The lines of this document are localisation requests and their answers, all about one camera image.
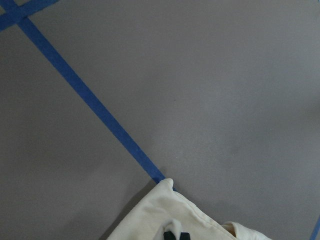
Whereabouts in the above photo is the cream long-sleeve printed shirt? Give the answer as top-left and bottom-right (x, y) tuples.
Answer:
(108, 178), (268, 240)

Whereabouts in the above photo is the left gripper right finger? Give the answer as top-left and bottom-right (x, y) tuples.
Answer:
(179, 232), (190, 240)

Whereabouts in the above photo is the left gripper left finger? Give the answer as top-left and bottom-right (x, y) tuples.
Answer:
(163, 231), (175, 240)

